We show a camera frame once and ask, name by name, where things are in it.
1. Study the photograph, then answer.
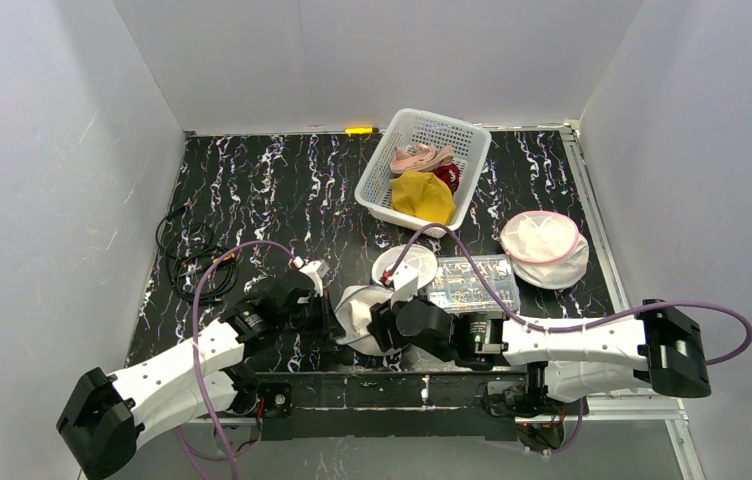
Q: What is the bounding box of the yellow orange marker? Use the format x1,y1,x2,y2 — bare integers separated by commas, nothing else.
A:
344,126,380,135

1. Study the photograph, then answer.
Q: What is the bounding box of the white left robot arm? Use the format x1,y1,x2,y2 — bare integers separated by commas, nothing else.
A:
56,261,330,479

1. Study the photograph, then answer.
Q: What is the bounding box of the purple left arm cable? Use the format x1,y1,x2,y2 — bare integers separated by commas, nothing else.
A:
173,239,304,480

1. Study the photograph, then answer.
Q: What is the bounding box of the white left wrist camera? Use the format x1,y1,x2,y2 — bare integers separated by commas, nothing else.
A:
299,260,329,296

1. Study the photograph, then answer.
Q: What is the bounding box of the clear plastic compartment box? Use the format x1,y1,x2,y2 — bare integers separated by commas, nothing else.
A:
425,254,520,318

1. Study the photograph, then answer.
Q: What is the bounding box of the beige pink bra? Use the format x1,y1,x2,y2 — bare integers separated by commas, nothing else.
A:
389,143,455,175

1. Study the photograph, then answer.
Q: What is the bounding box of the aluminium rail frame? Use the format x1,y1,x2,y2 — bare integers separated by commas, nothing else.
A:
561,119,689,423

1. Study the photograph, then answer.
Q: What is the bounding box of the white mesh bag blue trim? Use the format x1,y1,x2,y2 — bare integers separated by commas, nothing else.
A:
335,245,437,356

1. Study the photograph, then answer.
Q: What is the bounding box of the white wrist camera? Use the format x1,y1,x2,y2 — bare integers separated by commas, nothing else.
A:
382,260,438,306
299,260,329,296

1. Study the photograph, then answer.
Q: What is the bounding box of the black base frame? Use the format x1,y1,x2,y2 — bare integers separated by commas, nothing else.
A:
221,372,590,450

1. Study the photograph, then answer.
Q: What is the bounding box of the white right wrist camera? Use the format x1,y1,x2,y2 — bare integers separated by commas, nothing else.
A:
382,260,438,306

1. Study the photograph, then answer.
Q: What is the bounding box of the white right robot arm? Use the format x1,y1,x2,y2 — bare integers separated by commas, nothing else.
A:
351,298,712,403

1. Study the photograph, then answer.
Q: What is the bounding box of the yellow bra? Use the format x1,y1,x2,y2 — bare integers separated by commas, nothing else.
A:
390,171,455,224

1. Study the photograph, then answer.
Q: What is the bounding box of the white mesh bag pink trim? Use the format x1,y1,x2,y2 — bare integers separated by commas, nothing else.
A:
499,210,590,290

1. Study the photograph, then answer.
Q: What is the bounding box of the dark red bra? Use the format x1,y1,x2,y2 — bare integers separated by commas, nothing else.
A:
432,163,461,194

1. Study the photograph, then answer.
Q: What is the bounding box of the white plastic basket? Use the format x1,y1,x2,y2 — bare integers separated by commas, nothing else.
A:
354,108,492,232

